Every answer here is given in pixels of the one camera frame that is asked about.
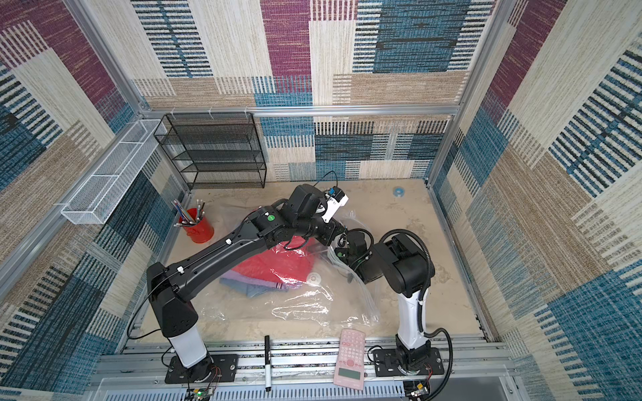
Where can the pens in cup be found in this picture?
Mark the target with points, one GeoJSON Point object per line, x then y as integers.
{"type": "Point", "coordinates": [186, 218]}

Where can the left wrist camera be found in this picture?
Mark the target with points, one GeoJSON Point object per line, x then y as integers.
{"type": "Point", "coordinates": [335, 199]}

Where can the blue folded garment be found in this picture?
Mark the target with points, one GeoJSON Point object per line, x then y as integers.
{"type": "Point", "coordinates": [249, 290]}

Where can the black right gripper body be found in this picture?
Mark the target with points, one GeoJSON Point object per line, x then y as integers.
{"type": "Point", "coordinates": [343, 253]}

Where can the white wire wall basket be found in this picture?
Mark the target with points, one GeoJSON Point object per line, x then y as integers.
{"type": "Point", "coordinates": [95, 201]}

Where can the black marker pen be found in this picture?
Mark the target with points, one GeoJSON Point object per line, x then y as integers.
{"type": "Point", "coordinates": [267, 364]}

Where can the clear plastic vacuum bag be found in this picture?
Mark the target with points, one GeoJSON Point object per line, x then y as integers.
{"type": "Point", "coordinates": [330, 295]}

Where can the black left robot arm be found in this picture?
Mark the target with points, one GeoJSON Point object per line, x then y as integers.
{"type": "Point", "coordinates": [308, 213]}

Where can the aluminium front rail frame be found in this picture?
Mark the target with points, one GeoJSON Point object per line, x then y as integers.
{"type": "Point", "coordinates": [304, 370]}

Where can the lilac folded garment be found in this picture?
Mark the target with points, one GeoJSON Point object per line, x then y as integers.
{"type": "Point", "coordinates": [263, 283]}

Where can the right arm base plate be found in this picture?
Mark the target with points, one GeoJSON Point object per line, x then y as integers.
{"type": "Point", "coordinates": [386, 364]}

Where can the blue tape roll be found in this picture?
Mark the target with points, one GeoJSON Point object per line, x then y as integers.
{"type": "Point", "coordinates": [399, 192]}

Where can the red trousers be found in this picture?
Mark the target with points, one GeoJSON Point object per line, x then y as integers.
{"type": "Point", "coordinates": [289, 263]}

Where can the black mesh shelf rack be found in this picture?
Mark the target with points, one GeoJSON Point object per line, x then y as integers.
{"type": "Point", "coordinates": [214, 150]}

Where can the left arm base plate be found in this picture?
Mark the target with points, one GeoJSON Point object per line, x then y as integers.
{"type": "Point", "coordinates": [219, 368]}

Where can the pink calculator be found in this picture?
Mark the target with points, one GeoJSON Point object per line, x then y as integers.
{"type": "Point", "coordinates": [349, 367]}

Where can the red pen cup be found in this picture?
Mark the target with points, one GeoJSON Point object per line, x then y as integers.
{"type": "Point", "coordinates": [202, 232]}

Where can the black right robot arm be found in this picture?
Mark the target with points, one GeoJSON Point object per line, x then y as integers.
{"type": "Point", "coordinates": [402, 258]}

